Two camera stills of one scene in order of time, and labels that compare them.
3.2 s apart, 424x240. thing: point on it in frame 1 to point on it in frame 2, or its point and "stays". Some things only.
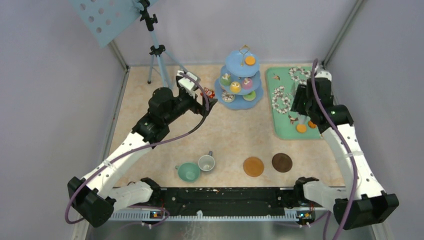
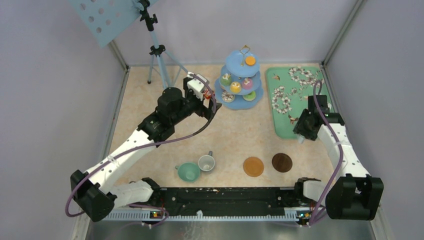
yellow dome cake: [235, 87] stays
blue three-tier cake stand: [239, 86] stays
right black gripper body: [302, 104] to [302, 126]
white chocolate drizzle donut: [227, 97] stays
